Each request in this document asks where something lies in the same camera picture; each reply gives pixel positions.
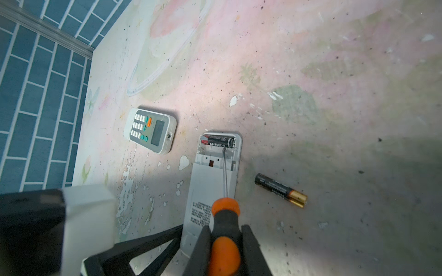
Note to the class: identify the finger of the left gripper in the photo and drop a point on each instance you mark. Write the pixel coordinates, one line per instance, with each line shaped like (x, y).
(116, 261)

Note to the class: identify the black red AAA battery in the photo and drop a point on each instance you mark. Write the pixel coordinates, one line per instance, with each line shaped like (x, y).
(218, 141)

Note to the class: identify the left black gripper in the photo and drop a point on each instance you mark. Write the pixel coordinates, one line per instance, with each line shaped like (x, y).
(32, 232)

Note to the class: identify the white air conditioner remote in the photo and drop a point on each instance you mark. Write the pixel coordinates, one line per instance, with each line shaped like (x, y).
(206, 186)

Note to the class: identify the grey buttoned remote control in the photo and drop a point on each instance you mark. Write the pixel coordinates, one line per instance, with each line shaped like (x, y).
(152, 130)

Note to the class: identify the black gold AAA battery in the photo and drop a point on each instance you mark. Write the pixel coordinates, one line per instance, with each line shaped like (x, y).
(285, 192)

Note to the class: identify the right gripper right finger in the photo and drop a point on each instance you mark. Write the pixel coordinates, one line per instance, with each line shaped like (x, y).
(253, 261)

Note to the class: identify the orange black screwdriver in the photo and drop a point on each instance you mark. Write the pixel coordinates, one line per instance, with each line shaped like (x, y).
(225, 258)

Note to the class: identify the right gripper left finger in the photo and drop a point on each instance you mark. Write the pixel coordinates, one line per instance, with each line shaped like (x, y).
(198, 263)

